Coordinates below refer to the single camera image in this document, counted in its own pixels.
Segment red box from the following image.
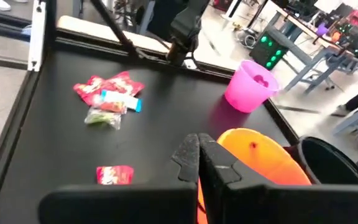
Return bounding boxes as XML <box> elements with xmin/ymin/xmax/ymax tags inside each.
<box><xmin>212</xmin><ymin>0</ymin><xmax>229</xmax><ymax>12</ymax></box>

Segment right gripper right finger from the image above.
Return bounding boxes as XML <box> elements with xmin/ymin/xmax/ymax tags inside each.
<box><xmin>198</xmin><ymin>133</ymin><xmax>358</xmax><ymax>224</ymax></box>

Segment pink plastic bucket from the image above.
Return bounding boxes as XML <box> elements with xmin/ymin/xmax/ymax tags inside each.
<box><xmin>224</xmin><ymin>59</ymin><xmax>280</xmax><ymax>114</ymax></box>

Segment purple bowl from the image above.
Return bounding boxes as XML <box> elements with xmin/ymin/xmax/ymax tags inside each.
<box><xmin>316</xmin><ymin>23</ymin><xmax>329</xmax><ymax>37</ymax></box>

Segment wooden table grey legs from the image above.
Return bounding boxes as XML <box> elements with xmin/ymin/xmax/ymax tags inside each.
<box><xmin>264</xmin><ymin>6</ymin><xmax>358</xmax><ymax>94</ymax></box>

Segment black plastic bucket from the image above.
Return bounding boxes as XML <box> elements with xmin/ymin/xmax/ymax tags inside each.
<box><xmin>296</xmin><ymin>136</ymin><xmax>358</xmax><ymax>186</ymax></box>

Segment silver aluminium bracket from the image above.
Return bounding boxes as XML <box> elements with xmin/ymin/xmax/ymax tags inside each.
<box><xmin>27</xmin><ymin>0</ymin><xmax>48</xmax><ymax>72</ymax></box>

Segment black box green lights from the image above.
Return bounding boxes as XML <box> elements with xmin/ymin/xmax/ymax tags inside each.
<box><xmin>249</xmin><ymin>30</ymin><xmax>289</xmax><ymax>71</ymax></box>

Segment clear green gummy bag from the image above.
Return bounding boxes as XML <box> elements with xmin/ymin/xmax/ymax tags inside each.
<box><xmin>84</xmin><ymin>108</ymin><xmax>122</xmax><ymax>131</ymax></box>

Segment white blue candy bar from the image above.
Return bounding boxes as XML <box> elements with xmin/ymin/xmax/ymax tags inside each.
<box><xmin>100</xmin><ymin>90</ymin><xmax>143</xmax><ymax>113</ymax></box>

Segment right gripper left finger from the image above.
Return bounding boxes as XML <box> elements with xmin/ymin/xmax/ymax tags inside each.
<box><xmin>39</xmin><ymin>133</ymin><xmax>200</xmax><ymax>224</ymax></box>

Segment orange pumpkin bucket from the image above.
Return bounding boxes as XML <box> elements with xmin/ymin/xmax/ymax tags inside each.
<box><xmin>196</xmin><ymin>128</ymin><xmax>312</xmax><ymax>224</ymax></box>

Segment black frame strut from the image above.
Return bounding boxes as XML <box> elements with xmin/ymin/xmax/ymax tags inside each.
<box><xmin>89</xmin><ymin>0</ymin><xmax>144</xmax><ymax>60</ymax></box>

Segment white pedestal post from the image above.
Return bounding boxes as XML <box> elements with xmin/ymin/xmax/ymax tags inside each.
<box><xmin>222</xmin><ymin>0</ymin><xmax>242</xmax><ymax>20</ymax></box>

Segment clear red gummy bag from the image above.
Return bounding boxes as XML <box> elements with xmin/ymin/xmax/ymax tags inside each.
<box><xmin>92</xmin><ymin>100</ymin><xmax>127</xmax><ymax>114</ymax></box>

